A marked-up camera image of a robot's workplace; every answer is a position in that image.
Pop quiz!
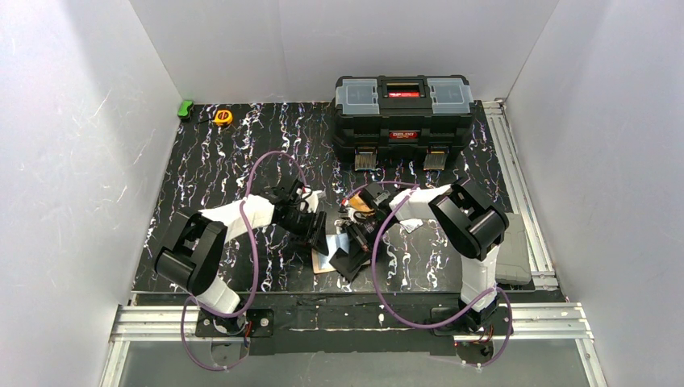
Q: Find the aluminium frame rail front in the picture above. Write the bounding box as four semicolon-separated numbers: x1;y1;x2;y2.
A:
101;294;607;386

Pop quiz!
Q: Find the grey rectangular box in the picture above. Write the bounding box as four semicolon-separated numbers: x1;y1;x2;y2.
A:
495;213;532;285

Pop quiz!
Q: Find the aluminium frame rail right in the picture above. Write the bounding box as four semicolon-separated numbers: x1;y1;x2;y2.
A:
483;99;559;291

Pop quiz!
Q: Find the yellow tape measure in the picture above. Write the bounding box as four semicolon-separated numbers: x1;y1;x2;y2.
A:
213;110;233;127

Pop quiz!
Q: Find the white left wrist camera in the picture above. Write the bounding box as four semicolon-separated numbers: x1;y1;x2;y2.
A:
300;188;326;213

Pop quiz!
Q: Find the aluminium frame rail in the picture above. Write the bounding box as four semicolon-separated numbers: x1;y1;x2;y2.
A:
101;294;607;386
483;99;559;291

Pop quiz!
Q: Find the green small object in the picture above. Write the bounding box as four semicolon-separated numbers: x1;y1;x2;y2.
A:
177;100;194;120

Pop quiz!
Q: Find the orange credit card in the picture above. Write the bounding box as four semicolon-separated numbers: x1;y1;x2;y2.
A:
349;194;375;219

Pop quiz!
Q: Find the black toolbox with red label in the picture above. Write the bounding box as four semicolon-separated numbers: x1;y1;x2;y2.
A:
332;75;483;171

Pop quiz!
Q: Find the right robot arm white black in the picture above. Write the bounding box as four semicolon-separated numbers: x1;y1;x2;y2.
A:
329;177;510;331

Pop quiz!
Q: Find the white credit card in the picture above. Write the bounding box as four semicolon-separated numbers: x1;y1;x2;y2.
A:
399;218;423;233

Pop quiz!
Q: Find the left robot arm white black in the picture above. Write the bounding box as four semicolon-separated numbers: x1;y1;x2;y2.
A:
153;180;328;318

